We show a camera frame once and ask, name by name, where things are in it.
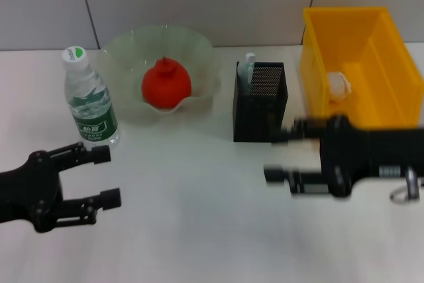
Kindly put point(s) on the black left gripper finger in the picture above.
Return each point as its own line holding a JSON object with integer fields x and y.
{"x": 101, "y": 154}
{"x": 111, "y": 198}

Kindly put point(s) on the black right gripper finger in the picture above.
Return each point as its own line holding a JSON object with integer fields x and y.
{"x": 298, "y": 132}
{"x": 291, "y": 178}

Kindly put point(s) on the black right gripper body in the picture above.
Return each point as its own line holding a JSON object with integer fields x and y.
{"x": 364, "y": 153}

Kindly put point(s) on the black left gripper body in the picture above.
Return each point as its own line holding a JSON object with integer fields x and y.
{"x": 30, "y": 190}

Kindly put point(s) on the clear green-label water bottle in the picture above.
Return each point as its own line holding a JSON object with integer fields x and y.
{"x": 91, "y": 104}

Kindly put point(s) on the white paper ball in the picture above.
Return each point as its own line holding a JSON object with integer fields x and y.
{"x": 338, "y": 87}

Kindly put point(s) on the grey marker pen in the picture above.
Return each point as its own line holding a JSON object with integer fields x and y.
{"x": 250, "y": 64}

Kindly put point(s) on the black mesh pen holder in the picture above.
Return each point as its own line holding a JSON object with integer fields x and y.
{"x": 258, "y": 120}

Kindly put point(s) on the translucent green fruit plate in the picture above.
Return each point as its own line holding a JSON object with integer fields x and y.
{"x": 185, "y": 47}

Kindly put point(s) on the yellow plastic bin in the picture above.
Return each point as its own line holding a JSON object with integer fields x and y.
{"x": 381, "y": 81}

